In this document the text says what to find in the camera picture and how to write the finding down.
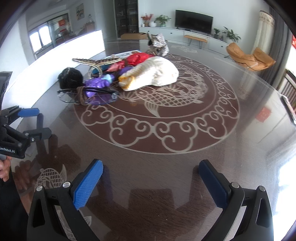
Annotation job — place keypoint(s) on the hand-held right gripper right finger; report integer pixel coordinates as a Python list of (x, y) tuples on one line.
[(214, 185)]

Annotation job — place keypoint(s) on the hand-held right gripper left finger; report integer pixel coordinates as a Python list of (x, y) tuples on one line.
[(89, 185)]

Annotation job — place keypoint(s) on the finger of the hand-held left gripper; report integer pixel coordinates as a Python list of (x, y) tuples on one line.
[(29, 112), (39, 133)]

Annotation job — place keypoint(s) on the black frame eyeglasses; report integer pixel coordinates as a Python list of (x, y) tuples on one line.
[(69, 97)]

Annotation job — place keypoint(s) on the small black fuzzy pouch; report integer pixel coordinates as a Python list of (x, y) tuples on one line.
[(70, 78)]

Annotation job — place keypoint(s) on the purple bubble toy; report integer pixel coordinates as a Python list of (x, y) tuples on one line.
[(97, 87)]

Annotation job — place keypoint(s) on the gold metal model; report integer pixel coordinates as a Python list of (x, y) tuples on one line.
[(97, 62)]

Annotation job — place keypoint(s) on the small blue toy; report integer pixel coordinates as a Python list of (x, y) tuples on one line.
[(108, 77)]

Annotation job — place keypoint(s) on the cream knitted hat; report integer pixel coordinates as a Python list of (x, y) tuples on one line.
[(152, 74)]

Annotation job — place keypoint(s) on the brown patterned glass desktop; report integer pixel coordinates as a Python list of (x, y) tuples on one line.
[(161, 143)]

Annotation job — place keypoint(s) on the person's left hand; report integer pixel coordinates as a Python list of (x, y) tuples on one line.
[(4, 170)]

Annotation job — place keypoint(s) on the bright window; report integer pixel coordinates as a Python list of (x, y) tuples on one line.
[(39, 40)]

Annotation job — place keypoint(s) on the red door sign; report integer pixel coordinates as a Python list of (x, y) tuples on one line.
[(63, 26)]

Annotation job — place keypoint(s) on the black item in plastic wrap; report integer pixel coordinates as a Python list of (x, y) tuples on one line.
[(290, 111)]

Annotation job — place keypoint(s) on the wooden dining chair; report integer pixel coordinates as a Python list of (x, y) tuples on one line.
[(289, 85)]

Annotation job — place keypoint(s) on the cardboard box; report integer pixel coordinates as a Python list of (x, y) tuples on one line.
[(134, 36)]

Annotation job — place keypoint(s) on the orange lounge chair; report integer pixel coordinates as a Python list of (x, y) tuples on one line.
[(247, 56)]

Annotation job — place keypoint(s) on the dark glass display cabinet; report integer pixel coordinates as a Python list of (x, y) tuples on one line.
[(126, 18)]

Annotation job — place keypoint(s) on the wooden bench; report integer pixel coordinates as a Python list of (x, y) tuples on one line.
[(195, 39)]

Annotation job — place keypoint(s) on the silver metal model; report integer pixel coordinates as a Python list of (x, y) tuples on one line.
[(159, 44)]

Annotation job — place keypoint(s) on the red flower arrangement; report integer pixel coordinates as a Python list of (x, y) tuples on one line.
[(146, 19)]

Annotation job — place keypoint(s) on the tall leafy potted plant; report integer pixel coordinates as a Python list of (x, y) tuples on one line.
[(230, 34)]

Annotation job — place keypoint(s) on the white round vase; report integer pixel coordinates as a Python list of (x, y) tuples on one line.
[(152, 24)]

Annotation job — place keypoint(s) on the small potted plant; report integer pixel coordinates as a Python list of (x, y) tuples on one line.
[(216, 33)]

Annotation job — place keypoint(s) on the white television cabinet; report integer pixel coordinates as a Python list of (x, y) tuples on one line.
[(175, 34)]

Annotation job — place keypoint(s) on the grey curtain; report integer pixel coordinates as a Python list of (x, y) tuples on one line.
[(278, 41)]

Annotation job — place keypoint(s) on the cloth covered standing air conditioner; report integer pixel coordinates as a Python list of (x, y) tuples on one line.
[(264, 32)]

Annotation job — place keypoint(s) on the green leafy potted plant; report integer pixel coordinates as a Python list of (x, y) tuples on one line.
[(163, 20)]

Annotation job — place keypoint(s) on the black television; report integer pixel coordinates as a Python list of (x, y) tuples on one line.
[(193, 21)]

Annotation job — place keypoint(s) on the framed wall painting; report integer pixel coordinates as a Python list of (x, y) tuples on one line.
[(79, 11)]

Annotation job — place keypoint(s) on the red wall hanging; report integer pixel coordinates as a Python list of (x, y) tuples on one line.
[(293, 41)]

